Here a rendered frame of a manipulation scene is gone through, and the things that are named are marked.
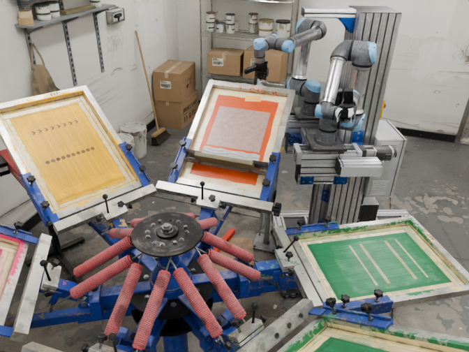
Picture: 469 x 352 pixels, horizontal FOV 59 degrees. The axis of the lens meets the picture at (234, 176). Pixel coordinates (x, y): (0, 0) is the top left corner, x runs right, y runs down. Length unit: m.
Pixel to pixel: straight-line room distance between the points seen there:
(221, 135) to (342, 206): 1.14
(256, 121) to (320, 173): 0.56
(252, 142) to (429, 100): 3.93
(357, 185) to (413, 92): 3.11
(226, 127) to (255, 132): 0.19
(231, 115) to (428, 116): 3.96
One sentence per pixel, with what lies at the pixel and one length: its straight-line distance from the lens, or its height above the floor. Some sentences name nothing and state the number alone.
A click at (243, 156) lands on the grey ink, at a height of 1.26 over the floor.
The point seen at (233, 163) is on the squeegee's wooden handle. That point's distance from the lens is 2.37.
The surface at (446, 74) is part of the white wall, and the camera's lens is 6.05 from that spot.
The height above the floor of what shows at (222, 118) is 1.39.
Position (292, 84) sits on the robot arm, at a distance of 3.17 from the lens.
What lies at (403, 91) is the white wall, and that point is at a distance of 6.07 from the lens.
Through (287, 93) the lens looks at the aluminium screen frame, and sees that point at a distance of 2.70.
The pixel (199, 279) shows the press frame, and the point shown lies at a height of 1.02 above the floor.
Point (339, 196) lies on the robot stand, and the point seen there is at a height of 0.74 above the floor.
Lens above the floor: 2.42
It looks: 31 degrees down
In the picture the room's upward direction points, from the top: 1 degrees clockwise
